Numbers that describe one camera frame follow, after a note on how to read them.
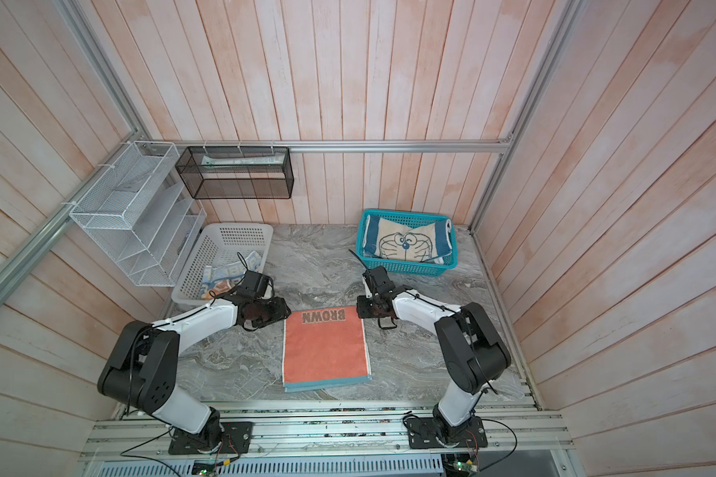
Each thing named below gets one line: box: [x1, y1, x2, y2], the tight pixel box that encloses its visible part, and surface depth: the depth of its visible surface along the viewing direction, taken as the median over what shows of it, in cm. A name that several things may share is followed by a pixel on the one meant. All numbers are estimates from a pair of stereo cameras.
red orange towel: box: [282, 306, 372, 394], surface depth 89 cm
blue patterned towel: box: [362, 214, 453, 265], surface depth 111 cm
